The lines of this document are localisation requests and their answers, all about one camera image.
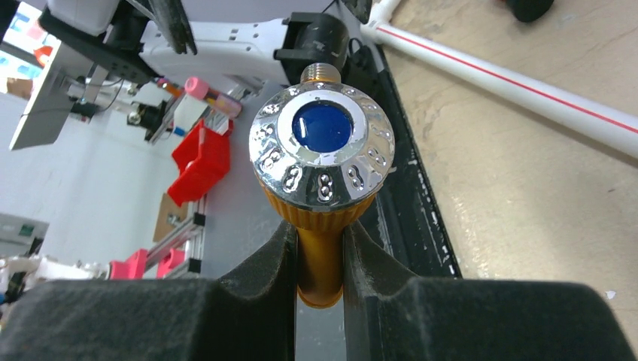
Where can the white PVC pipe frame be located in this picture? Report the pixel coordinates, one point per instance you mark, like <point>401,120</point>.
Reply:
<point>609,126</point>

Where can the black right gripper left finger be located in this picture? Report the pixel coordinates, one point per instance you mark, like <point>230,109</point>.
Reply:
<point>248,314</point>

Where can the red black faucet piece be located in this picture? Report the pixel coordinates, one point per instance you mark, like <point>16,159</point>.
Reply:
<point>528,11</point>

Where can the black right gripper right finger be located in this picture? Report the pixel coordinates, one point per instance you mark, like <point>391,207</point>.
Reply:
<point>391,313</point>

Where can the orange water faucet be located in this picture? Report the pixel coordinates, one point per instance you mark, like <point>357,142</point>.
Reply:
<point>321,150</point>

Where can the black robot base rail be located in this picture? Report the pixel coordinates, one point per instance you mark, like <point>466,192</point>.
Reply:
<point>405,218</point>

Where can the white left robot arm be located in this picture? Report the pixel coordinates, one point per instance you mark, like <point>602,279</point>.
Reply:
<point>140,41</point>

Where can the red storage bin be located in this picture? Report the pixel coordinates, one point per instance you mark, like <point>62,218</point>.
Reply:
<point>203,159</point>

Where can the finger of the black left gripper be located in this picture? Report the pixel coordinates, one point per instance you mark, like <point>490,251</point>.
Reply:
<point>174,25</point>

